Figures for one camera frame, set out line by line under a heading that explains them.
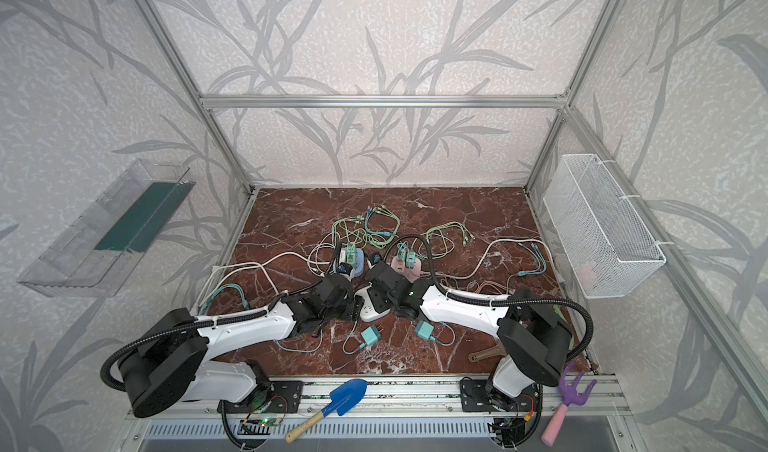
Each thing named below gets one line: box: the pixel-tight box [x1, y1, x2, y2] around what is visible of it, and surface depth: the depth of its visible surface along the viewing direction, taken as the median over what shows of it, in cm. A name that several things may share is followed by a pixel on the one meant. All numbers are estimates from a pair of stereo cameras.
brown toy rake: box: [468, 343, 505, 362], surface depth 82 cm
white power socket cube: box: [353, 280, 392, 323], surface depth 77 cm
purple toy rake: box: [540, 363, 598, 447], surface depth 74 cm
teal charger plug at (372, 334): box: [360, 324, 384, 346], surface depth 84 cm
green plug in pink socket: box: [396, 241, 416, 269], surface depth 93 cm
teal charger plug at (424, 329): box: [415, 320, 434, 340], surface depth 85 cm
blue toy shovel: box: [285, 378, 367, 443], surface depth 75 cm
